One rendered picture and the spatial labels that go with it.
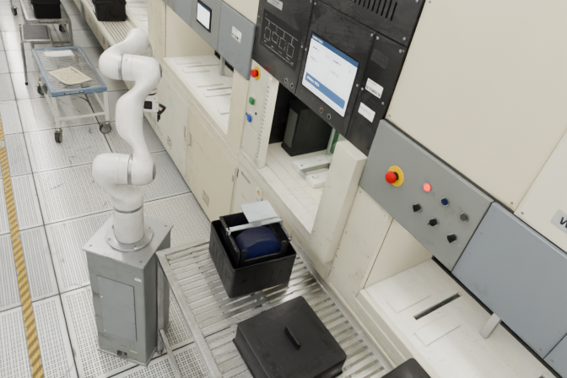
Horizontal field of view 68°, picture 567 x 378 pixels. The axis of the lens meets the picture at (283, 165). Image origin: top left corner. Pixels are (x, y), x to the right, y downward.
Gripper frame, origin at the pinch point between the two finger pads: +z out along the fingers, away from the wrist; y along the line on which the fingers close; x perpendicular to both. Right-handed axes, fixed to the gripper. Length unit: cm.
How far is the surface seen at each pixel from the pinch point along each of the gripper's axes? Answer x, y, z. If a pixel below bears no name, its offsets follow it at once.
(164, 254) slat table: -70, 16, 25
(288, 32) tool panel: -26, 60, -62
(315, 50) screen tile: -44, 68, -62
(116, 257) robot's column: -73, -3, 25
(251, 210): -76, 49, -7
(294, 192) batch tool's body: -37, 75, 14
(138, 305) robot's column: -76, 5, 52
